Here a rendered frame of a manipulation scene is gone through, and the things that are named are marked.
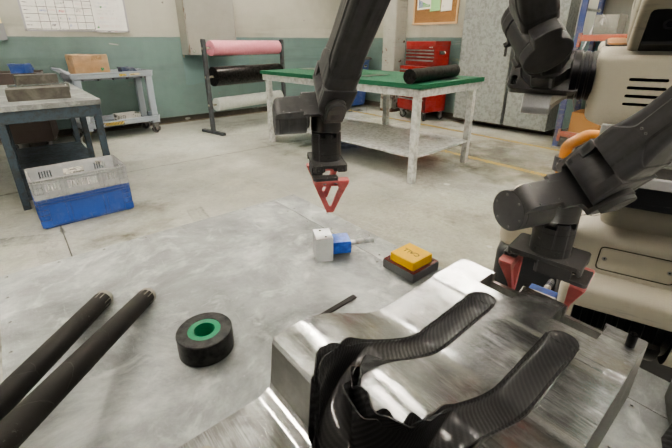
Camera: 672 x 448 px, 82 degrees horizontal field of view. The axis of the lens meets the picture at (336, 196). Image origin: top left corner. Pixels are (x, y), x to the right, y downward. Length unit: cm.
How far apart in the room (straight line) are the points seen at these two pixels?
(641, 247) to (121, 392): 88
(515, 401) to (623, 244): 48
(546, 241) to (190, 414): 54
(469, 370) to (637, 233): 52
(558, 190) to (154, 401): 59
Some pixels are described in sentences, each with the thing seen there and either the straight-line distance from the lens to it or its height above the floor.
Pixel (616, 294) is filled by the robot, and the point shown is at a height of 79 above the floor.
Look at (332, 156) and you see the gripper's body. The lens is 74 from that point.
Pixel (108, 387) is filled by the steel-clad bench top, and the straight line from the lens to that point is 66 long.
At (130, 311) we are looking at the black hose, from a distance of 70.
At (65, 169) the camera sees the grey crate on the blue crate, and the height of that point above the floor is 30.
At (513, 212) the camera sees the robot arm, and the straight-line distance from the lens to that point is 57.
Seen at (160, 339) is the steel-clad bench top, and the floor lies 80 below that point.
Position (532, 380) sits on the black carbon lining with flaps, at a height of 88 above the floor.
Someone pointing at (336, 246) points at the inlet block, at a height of 83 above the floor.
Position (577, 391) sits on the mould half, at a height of 89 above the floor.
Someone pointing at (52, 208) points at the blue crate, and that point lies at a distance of 337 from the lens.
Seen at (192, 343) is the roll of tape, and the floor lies 83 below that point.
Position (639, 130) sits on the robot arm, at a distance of 54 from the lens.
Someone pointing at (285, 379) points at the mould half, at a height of 90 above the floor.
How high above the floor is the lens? 123
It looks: 22 degrees down
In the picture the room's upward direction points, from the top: straight up
